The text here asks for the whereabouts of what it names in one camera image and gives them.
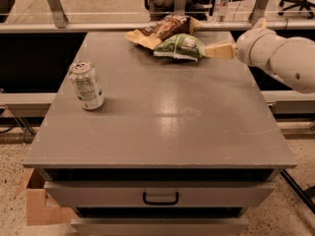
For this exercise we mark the brown cardboard box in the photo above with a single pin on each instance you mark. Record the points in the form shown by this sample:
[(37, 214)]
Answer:
[(41, 208)]

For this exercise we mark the grey lower drawer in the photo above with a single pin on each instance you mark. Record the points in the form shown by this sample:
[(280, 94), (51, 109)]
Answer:
[(159, 226)]

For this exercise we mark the grey drawer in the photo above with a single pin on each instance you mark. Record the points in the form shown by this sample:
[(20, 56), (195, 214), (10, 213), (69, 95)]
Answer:
[(129, 193), (159, 226)]

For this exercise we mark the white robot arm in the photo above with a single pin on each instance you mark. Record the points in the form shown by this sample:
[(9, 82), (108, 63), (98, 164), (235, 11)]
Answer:
[(290, 61)]

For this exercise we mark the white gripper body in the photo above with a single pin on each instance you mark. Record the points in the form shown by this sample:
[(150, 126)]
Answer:
[(250, 47)]

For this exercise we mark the brown chip bag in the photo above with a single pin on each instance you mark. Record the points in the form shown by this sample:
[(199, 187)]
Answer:
[(170, 25)]

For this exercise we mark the black drawer handle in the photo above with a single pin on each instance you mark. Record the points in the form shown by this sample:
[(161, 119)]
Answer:
[(160, 200)]

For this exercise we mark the silver soda can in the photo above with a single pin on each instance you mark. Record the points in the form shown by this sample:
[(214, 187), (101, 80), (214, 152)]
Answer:
[(84, 79)]

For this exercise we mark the grey upper drawer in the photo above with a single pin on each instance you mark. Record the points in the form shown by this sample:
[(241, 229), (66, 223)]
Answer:
[(129, 193)]

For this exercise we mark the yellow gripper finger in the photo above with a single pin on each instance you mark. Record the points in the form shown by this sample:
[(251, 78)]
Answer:
[(221, 50), (261, 24)]

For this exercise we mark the clear plastic water bottle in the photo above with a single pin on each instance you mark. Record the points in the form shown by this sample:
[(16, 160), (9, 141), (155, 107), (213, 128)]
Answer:
[(220, 11)]

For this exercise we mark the black rolling chair base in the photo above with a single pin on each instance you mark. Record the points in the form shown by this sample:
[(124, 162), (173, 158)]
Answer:
[(300, 4)]

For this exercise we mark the green jalapeno chip bag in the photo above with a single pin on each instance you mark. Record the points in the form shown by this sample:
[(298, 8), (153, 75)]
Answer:
[(181, 46)]

